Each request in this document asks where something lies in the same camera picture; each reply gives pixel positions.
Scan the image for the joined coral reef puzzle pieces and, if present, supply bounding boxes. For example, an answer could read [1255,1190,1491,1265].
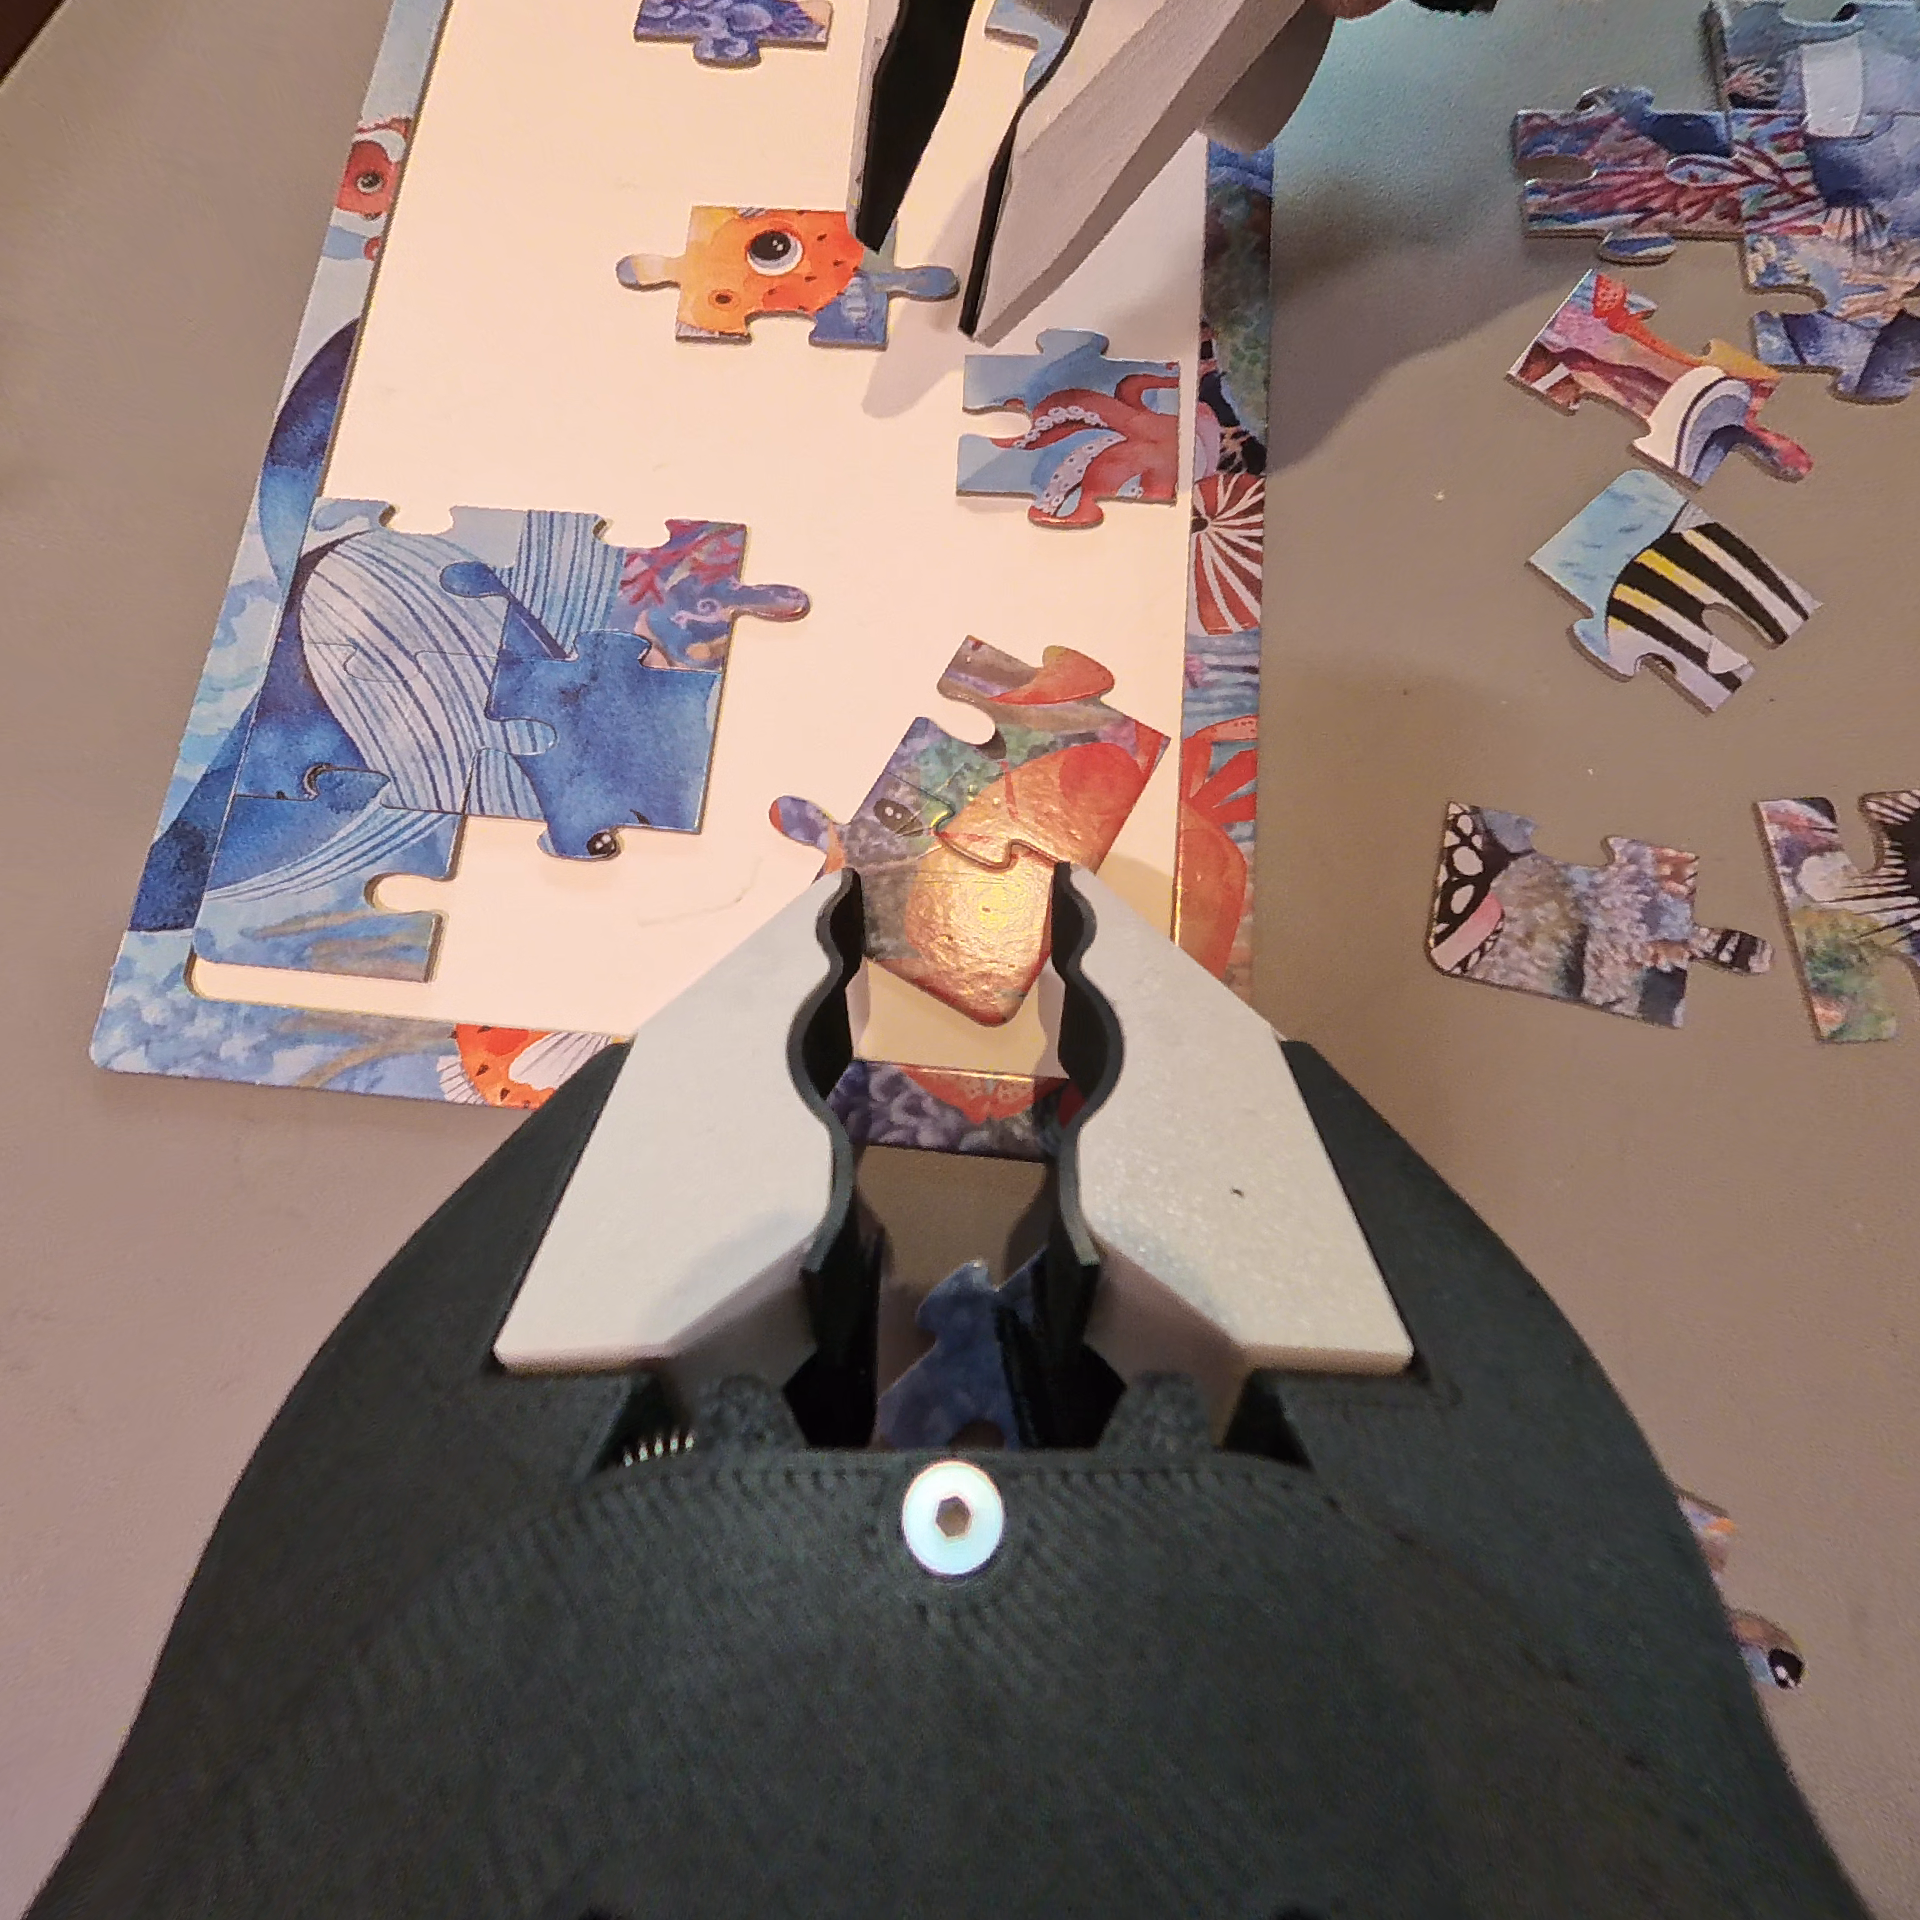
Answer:
[1511,0,1920,405]

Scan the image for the green grey urchin-spine puzzle piece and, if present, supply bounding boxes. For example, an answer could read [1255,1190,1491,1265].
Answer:
[1756,791,1920,1045]

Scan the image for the black white spotted puzzle piece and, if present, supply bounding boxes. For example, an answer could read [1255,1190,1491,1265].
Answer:
[1424,801,1777,1029]

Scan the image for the orange pufferfish puzzle piece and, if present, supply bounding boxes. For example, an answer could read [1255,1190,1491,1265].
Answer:
[616,208,963,349]

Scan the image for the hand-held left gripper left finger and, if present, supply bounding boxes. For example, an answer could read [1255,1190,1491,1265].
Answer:
[491,871,890,1448]

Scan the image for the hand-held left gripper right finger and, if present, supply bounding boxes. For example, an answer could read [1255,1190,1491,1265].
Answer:
[1007,862,1415,1448]

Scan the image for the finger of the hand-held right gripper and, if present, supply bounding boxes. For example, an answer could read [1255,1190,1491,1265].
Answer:
[848,0,977,255]
[961,0,1338,345]

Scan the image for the joined orange crab puzzle pieces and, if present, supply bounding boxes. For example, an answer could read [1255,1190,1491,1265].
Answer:
[768,638,1173,1029]

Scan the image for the purple blue bubbly puzzle piece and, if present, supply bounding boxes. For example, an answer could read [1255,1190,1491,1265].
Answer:
[879,1257,1052,1448]

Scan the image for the ocean jigsaw puzzle frame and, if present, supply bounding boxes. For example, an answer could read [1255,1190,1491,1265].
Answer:
[90,0,1279,1163]

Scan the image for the joined blue whale puzzle pieces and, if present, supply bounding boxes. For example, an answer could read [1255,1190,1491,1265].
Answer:
[195,497,811,969]

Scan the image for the yellow black striped fish piece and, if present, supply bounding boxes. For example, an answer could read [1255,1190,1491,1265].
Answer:
[1527,469,1824,720]

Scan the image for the red octopus puzzle piece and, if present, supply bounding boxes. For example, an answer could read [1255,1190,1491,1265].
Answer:
[959,329,1187,528]

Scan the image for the purple orange fish puzzle piece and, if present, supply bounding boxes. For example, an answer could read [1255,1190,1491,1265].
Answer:
[1672,1491,1808,1694]

